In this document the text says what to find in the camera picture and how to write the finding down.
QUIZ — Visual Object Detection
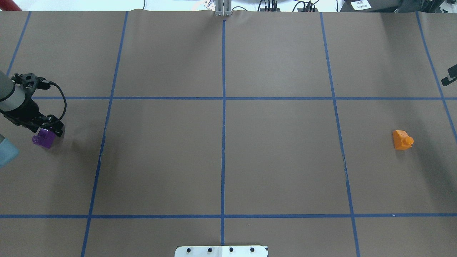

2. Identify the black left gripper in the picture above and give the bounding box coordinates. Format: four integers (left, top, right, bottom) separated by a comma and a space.
1, 100, 64, 137

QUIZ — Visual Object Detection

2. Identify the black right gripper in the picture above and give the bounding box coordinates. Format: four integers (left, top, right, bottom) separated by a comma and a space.
441, 65, 457, 87

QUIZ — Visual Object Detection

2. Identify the purple trapezoid block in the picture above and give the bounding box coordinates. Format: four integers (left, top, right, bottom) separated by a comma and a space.
32, 128, 57, 149

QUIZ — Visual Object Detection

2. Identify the orange trapezoid block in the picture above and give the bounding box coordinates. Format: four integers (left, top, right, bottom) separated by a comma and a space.
393, 130, 414, 150

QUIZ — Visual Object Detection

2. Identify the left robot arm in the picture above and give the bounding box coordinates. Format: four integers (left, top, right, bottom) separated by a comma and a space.
0, 72, 67, 149

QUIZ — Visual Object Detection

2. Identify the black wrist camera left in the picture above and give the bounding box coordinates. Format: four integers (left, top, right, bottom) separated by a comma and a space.
11, 73, 51, 97

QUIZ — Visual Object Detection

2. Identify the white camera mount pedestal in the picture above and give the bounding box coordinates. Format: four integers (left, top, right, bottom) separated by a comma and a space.
174, 245, 269, 257

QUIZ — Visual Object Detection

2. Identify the front camera clamp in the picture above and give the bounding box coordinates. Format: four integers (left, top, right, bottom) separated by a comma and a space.
214, 0, 233, 16

